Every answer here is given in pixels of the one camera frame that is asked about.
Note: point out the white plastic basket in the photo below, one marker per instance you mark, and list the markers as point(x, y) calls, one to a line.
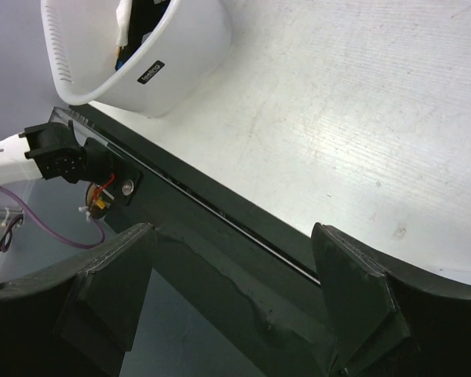
point(189, 43)

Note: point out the white sock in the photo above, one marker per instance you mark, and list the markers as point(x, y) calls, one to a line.
point(123, 16)

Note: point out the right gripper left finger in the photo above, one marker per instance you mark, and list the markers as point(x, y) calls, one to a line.
point(77, 317)

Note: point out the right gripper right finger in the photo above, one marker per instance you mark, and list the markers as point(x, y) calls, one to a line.
point(389, 317)

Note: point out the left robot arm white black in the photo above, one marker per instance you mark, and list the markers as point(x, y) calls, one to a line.
point(51, 150)

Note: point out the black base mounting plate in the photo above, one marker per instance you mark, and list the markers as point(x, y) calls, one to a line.
point(252, 276)

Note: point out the black blue sock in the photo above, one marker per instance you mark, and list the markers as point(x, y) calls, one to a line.
point(145, 16)

